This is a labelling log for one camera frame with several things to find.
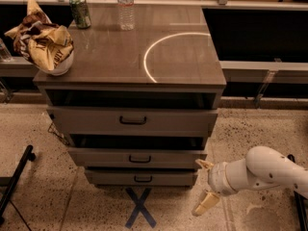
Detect clear glass on shelf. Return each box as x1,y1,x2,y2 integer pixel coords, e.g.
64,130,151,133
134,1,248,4
0,38,13,62

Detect white bowl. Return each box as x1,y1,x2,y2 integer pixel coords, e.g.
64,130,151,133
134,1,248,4
39,52,74,76

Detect grey three-drawer cabinet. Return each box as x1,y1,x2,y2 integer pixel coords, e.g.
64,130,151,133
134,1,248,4
32,3,227,189

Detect yellow brown chip bag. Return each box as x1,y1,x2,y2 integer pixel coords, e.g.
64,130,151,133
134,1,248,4
5,0,74,73

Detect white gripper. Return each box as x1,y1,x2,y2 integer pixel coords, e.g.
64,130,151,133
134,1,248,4
192,159,238,217

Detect black base leg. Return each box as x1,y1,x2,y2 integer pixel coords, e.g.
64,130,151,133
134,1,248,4
0,145,36,225
294,192,308,231

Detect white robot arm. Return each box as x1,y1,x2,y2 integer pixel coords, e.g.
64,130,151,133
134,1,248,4
192,146,308,217

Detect blue tape X mark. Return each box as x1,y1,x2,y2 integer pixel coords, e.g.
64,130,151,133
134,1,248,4
125,188,157,228

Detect black left base leg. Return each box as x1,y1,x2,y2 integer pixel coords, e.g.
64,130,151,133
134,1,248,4
0,145,36,225

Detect black right base leg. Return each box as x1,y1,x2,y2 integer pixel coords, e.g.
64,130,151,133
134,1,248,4
294,192,308,231

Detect grey top drawer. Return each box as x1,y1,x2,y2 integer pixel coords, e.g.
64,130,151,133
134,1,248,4
47,107,218,137

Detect green soda can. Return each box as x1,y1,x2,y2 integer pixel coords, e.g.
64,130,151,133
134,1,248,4
69,0,91,29

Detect clear plastic water bottle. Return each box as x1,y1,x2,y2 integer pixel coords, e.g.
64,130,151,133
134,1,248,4
117,0,135,31

